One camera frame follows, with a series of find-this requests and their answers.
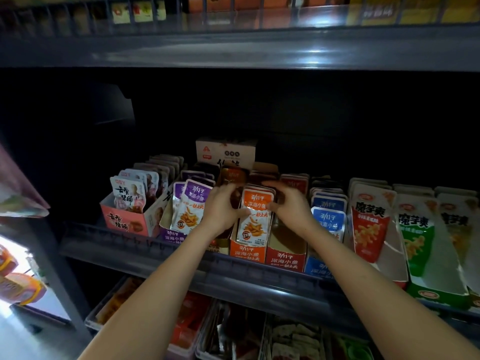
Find person's left hand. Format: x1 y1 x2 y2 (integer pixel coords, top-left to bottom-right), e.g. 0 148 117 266
196 183 252 241

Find person's right hand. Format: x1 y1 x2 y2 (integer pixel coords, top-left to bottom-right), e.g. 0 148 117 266
262 181 324 239

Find handful of white orange-top packets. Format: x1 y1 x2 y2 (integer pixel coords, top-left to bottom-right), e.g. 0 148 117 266
236 185 277 248

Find pink white display carton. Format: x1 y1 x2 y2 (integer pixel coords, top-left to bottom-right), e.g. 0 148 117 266
99 153 185 239

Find grey metal store shelf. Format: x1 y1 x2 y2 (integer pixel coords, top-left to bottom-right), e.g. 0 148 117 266
0 0 480 360

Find person's left forearm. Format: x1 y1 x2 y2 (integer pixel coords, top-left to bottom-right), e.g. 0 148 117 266
78 232 226 360

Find person's right forearm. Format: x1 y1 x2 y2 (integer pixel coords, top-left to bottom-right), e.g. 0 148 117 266
300 228 480 360

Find row of snack display cartons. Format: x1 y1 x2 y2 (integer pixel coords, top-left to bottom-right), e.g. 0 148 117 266
157 140 480 312

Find pile of red snack packets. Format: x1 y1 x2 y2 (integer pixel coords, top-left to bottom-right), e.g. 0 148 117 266
172 292 215 350

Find dark orange snack packs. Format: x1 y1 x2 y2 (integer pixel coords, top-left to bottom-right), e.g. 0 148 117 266
96 277 144 326

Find clear plastic tray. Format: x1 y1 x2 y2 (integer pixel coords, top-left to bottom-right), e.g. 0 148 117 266
166 290 219 360
195 299 267 360
258 314 331 360
84 275 147 333

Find black low display rack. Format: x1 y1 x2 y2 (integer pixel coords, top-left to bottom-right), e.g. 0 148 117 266
11 296 76 331

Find purple clear hanging snack bag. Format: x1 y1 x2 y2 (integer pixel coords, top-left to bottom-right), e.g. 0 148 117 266
0 142 51 218

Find yellow label dark carton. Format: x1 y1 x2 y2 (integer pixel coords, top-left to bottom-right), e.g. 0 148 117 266
108 0 170 26

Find orange yellow printed carton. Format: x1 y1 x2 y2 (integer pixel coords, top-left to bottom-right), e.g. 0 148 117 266
345 0 480 27

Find hanging string of colourful packs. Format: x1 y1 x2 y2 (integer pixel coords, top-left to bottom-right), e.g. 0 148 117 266
0 243 48 306

